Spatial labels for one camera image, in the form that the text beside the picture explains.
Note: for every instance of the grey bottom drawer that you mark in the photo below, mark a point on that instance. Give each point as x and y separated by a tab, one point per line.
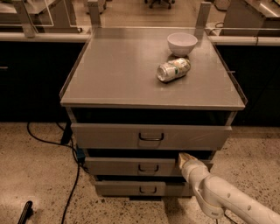
138	188

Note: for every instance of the office chair base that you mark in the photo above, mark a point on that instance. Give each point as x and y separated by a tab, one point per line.
151	3

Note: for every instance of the black object on floor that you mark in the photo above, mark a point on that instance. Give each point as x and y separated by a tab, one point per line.
26	213

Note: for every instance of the white bowl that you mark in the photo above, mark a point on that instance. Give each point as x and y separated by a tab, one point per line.
181	44

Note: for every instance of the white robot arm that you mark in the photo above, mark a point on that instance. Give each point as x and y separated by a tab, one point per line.
215	194

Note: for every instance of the grey drawer cabinet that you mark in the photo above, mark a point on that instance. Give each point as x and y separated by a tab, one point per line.
115	82

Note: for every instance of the grey top drawer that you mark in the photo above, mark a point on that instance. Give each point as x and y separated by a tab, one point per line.
150	136

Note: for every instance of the crushed soda can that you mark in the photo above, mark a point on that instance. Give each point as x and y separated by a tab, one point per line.
173	69

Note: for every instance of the white counter ledge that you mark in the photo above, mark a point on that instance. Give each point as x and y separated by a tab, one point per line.
84	37

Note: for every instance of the grey drawer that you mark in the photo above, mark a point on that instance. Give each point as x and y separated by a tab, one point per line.
138	188
128	166
150	136

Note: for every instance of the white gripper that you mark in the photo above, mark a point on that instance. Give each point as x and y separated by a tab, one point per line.
190	168

